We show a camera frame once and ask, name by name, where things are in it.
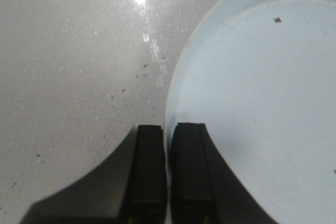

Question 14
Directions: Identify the light blue round plate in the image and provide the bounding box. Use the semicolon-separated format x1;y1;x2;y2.
165;0;335;223

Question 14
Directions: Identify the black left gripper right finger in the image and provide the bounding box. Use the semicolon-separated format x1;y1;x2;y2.
170;123;275;223

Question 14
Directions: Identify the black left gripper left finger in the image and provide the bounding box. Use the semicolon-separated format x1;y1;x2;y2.
21;125;166;223

